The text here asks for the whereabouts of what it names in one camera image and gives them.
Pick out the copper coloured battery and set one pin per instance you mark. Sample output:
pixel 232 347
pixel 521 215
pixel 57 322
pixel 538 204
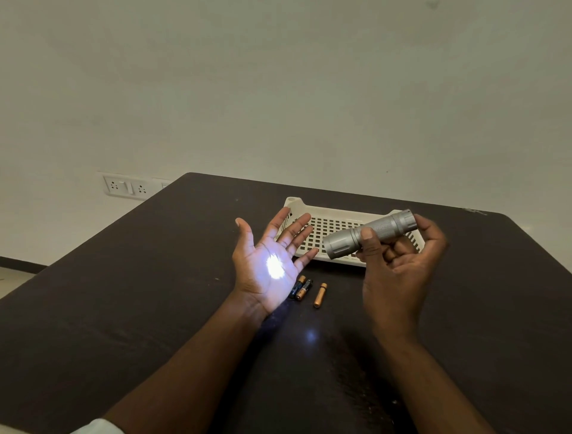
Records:
pixel 320 295

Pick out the small white wall plate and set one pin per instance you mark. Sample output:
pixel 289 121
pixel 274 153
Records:
pixel 161 183

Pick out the person's left thumb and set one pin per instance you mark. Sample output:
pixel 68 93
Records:
pixel 245 234

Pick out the white sleeve cuff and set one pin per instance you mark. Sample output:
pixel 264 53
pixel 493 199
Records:
pixel 99 427

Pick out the person's left hand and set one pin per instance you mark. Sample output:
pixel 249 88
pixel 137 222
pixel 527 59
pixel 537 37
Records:
pixel 257 272

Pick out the person's left little finger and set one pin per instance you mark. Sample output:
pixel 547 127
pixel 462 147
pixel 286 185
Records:
pixel 307 258

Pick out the person's right forearm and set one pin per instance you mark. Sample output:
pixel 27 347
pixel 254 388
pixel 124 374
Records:
pixel 429 384

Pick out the black and copper battery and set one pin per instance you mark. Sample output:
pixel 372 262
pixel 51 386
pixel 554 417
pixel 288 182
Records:
pixel 304 289
pixel 296 287

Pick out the white perforated plastic tray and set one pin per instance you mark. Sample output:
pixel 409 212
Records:
pixel 330 223

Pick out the person's left forearm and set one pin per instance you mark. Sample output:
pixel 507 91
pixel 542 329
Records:
pixel 192 371

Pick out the person's right thumb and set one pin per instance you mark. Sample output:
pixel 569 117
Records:
pixel 371 245

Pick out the white wall socket panel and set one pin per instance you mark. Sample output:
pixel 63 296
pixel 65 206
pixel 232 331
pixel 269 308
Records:
pixel 127 185

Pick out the person's right hand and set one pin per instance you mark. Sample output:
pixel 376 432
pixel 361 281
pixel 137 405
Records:
pixel 397 290

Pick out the silver metal flashlight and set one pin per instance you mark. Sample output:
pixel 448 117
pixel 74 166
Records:
pixel 384 227

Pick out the dark skirting board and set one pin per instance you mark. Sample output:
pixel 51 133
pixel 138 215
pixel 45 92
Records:
pixel 22 264

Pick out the person's left middle finger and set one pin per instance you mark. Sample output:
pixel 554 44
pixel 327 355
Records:
pixel 296 229

